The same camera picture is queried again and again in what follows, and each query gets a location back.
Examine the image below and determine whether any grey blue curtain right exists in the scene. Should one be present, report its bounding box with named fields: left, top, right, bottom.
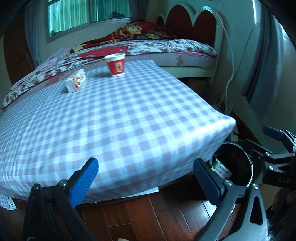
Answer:
left=243, top=6, right=284, bottom=118

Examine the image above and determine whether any white hanging cable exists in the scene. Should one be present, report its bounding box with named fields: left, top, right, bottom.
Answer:
left=217, top=14, right=235, bottom=114

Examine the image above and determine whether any checkered tablecloth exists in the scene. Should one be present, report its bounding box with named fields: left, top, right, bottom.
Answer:
left=1, top=60, right=236, bottom=210

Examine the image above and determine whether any green white milk carton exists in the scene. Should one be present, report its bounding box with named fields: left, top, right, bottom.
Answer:
left=211, top=156, right=232, bottom=180

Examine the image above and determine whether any bed with floral sheet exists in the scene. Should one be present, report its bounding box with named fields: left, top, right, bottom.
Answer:
left=2, top=39, right=218, bottom=108

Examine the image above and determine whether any red white small carton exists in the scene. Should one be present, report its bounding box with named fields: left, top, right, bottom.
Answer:
left=65, top=69, right=86, bottom=93

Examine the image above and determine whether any pink folded cloth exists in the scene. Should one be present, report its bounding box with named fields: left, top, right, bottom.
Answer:
left=11, top=48, right=70, bottom=91

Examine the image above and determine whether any red paper cup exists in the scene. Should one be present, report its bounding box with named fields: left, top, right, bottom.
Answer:
left=104, top=53, right=125, bottom=77

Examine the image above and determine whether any person right hand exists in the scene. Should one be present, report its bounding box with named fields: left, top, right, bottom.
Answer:
left=271, top=188, right=295, bottom=215

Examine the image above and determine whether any window with green curtain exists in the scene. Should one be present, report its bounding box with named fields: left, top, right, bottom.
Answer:
left=46, top=1, right=132, bottom=43

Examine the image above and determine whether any red heart headboard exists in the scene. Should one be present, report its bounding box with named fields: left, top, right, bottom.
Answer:
left=156, top=4, right=223, bottom=83

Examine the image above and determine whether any dark wooden door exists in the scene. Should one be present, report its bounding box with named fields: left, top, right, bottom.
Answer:
left=4, top=11, right=34, bottom=84

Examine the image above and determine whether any black trash bucket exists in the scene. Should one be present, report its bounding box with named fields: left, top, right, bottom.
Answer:
left=214, top=142, right=253, bottom=187

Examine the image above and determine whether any red patterned blanket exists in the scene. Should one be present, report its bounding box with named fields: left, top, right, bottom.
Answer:
left=65, top=20, right=175, bottom=56

